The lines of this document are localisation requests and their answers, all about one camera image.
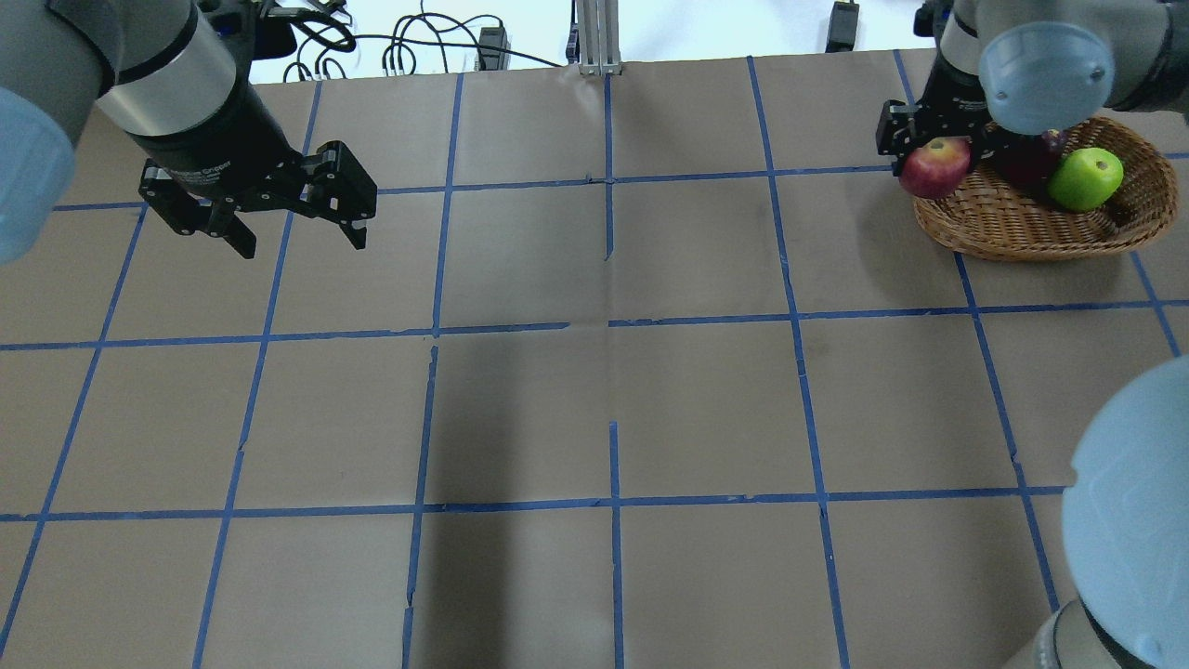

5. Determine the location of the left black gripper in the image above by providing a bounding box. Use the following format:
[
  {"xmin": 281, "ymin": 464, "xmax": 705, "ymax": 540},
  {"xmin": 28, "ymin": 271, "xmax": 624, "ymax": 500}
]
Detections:
[{"xmin": 137, "ymin": 82, "xmax": 378, "ymax": 259}]

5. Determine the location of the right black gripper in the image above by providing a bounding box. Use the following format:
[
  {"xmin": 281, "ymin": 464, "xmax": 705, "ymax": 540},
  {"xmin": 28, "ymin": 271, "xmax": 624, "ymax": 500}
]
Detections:
[{"xmin": 875, "ymin": 49, "xmax": 1019, "ymax": 177}]

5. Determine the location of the red yellow apple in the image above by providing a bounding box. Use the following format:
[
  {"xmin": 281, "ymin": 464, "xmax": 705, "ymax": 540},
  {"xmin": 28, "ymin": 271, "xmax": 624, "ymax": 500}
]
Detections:
[{"xmin": 897, "ymin": 137, "xmax": 971, "ymax": 200}]

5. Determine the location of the dark red apple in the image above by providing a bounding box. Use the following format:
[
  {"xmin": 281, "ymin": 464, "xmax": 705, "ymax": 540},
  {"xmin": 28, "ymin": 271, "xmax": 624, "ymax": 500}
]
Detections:
[{"xmin": 992, "ymin": 128, "xmax": 1067, "ymax": 190}]

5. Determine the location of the green apple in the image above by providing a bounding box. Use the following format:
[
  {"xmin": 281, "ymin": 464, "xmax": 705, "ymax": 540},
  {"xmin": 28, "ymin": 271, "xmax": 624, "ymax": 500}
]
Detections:
[{"xmin": 1046, "ymin": 147, "xmax": 1125, "ymax": 213}]

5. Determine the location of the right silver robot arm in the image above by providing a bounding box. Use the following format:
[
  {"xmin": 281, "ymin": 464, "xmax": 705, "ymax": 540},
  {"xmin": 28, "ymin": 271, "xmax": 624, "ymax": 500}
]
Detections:
[{"xmin": 876, "ymin": 1, "xmax": 1185, "ymax": 668}]

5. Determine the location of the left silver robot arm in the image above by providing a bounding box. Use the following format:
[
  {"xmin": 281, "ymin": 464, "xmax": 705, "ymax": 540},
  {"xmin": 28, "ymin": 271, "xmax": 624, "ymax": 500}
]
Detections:
[{"xmin": 1, "ymin": 1, "xmax": 378, "ymax": 263}]

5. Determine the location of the woven wicker basket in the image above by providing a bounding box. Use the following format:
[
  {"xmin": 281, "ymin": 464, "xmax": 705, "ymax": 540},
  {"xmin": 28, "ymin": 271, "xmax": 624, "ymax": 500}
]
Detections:
[{"xmin": 913, "ymin": 116, "xmax": 1179, "ymax": 261}]

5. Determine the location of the black power adapter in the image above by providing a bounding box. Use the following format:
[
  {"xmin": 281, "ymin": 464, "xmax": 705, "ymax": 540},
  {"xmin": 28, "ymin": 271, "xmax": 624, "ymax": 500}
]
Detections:
[{"xmin": 824, "ymin": 1, "xmax": 858, "ymax": 52}]

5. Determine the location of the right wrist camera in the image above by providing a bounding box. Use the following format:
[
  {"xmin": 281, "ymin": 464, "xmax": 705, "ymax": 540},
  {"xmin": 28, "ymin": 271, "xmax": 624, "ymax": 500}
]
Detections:
[{"xmin": 912, "ymin": 0, "xmax": 954, "ymax": 42}]

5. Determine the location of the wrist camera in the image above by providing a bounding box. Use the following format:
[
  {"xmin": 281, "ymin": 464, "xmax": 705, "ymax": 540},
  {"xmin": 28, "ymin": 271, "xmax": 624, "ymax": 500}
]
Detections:
[
  {"xmin": 196, "ymin": 1, "xmax": 331, "ymax": 64},
  {"xmin": 912, "ymin": 0, "xmax": 954, "ymax": 42}
]

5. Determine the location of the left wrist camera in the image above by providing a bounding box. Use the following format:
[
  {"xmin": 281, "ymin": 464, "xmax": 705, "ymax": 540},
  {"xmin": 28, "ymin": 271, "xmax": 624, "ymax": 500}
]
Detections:
[{"xmin": 196, "ymin": 1, "xmax": 331, "ymax": 64}]

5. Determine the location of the aluminium frame post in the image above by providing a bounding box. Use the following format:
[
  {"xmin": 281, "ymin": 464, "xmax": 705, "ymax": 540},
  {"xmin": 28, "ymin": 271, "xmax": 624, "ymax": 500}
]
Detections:
[{"xmin": 573, "ymin": 0, "xmax": 623, "ymax": 76}]

